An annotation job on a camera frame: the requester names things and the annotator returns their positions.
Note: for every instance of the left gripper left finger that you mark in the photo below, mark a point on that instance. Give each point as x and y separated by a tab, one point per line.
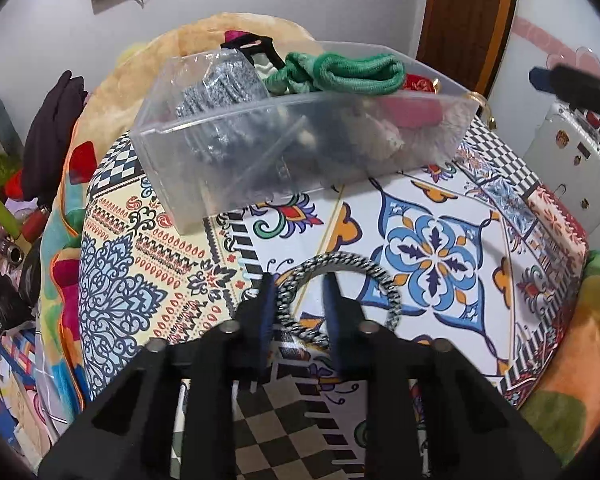
256	317

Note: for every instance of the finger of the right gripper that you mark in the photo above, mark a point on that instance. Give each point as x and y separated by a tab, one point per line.
577	88

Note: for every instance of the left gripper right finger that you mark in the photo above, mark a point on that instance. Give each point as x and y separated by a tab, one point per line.
343	317

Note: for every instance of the red velvet drawstring pouch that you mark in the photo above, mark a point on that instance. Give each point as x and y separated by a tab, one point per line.
408	112

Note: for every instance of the yellow white patterned scrunchie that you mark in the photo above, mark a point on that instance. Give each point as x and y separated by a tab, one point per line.
365	138

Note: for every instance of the green knitted cloth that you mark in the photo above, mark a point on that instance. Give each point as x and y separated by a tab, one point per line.
377	75

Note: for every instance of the white suitcase with stickers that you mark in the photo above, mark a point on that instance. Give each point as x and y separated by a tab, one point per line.
565	155

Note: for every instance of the white wardrobe sliding door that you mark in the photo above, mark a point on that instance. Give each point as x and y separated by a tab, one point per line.
517	107

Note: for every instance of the wooden door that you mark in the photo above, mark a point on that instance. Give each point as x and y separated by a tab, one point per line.
466	39

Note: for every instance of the beige fleece blanket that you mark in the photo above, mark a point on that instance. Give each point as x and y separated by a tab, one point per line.
115	272

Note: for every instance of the clear plastic storage box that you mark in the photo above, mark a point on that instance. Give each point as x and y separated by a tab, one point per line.
293	150

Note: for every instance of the red cylinder can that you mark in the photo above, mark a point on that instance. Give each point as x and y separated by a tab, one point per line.
35	224

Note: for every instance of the dark purple garment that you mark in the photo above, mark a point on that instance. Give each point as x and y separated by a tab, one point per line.
49	138

